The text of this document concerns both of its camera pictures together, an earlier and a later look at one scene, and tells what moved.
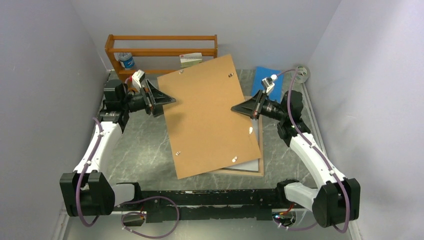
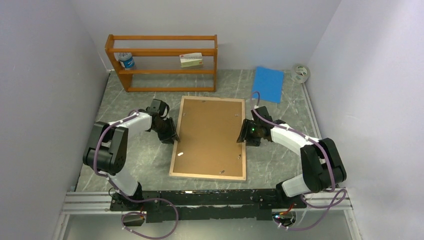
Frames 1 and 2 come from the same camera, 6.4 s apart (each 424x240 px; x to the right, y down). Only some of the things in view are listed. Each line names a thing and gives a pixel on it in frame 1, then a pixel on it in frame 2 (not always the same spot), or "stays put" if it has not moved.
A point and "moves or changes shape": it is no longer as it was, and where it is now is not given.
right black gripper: [251, 107] -> [244, 135]
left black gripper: [154, 100] -> [167, 138]
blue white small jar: [126, 59] stays put
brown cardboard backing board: [205, 134] moves or changes shape
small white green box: [188, 59] stays put
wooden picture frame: [231, 172] -> [243, 178]
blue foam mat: [261, 73] stays put
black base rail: [252, 204] stays put
